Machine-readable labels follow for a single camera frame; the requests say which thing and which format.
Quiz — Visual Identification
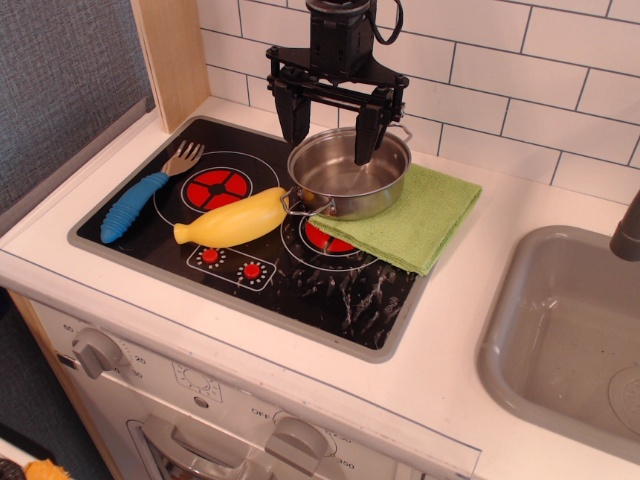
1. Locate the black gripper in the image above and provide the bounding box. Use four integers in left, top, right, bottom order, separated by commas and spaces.
266, 1, 408, 166

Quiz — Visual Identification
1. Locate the stainless steel pot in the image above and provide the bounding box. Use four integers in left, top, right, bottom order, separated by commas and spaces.
280, 127, 412, 221

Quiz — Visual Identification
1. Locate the green cloth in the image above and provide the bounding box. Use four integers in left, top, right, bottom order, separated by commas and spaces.
310, 165, 482, 276

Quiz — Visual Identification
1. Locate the black toy stove top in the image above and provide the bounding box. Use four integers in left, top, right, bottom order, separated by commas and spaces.
69, 116, 427, 362

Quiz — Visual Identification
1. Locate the right red stove button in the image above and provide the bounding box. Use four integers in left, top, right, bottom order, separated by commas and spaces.
242, 263, 262, 280

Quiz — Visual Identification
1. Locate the red stove button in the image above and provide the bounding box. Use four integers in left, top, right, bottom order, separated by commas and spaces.
242, 263, 262, 280
201, 248, 220, 264

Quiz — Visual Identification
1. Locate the left red stove button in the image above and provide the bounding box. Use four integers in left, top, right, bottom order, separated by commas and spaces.
201, 248, 220, 264

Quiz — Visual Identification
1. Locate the grey faucet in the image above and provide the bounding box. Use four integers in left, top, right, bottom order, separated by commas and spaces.
609, 191, 640, 262

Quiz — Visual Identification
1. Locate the grey sink basin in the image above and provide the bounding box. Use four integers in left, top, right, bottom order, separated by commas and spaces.
478, 225, 639, 463

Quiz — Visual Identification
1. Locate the grey right oven knob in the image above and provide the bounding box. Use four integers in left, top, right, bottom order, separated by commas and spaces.
265, 417, 329, 476

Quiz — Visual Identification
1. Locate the grey oven knob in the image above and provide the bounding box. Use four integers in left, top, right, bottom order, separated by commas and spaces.
72, 328, 123, 379
265, 417, 329, 476

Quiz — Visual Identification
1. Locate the grey left oven knob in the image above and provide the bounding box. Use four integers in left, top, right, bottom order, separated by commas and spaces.
72, 328, 123, 379

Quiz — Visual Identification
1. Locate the orange plush toy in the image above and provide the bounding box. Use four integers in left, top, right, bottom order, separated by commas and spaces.
23, 459, 71, 480

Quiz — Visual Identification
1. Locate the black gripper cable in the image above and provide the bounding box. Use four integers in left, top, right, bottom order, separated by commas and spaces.
368, 0, 404, 46

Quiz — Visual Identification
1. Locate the fork with blue handle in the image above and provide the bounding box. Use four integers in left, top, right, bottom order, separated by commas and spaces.
100, 141, 205, 244

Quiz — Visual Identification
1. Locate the wooden side post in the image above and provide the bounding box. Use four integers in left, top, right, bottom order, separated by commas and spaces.
131, 0, 210, 133

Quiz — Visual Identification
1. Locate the silver oven door handle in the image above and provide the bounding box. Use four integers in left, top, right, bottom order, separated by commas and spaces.
141, 415, 270, 479

